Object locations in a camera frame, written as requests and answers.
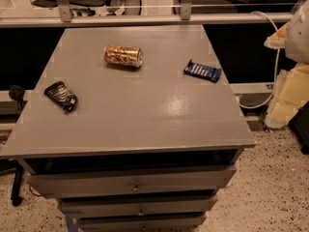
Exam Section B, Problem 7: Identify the metal railing frame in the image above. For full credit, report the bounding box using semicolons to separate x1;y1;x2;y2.
0;0;305;28

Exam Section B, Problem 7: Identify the bottom grey drawer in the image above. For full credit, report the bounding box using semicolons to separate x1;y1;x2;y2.
78;213;206;232

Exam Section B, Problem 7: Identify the white cable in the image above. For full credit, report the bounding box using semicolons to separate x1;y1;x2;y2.
239;11;282;110

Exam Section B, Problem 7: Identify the grey drawer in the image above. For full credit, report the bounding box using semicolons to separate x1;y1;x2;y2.
28;164;237;198
78;213;206;232
60;195;217;218

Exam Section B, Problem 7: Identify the grey drawer cabinet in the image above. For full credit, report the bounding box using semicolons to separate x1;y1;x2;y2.
0;24;257;232

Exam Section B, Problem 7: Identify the blue snack bar wrapper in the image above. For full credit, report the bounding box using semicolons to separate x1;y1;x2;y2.
183;60;222;83

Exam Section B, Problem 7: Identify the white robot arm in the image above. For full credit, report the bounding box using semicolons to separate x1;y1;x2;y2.
264;0;309;129

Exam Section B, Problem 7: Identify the black zebra-striped chip bag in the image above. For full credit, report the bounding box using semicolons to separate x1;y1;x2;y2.
43;81;78;112

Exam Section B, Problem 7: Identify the black stand leg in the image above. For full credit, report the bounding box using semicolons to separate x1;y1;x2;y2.
11;163;23;207

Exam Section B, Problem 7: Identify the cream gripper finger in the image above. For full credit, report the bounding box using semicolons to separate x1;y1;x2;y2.
264;23;289;49
265;63;309;129

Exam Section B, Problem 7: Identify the middle grey drawer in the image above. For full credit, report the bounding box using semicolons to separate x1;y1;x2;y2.
60;195;217;218

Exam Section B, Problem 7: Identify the black object on ledge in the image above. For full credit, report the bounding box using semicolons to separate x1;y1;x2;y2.
9;85;25;110

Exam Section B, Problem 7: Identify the top grey drawer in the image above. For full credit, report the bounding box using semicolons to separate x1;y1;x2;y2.
28;164;237;198

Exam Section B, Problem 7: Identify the orange soda can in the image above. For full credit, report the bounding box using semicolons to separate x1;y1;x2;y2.
103;44;143;68

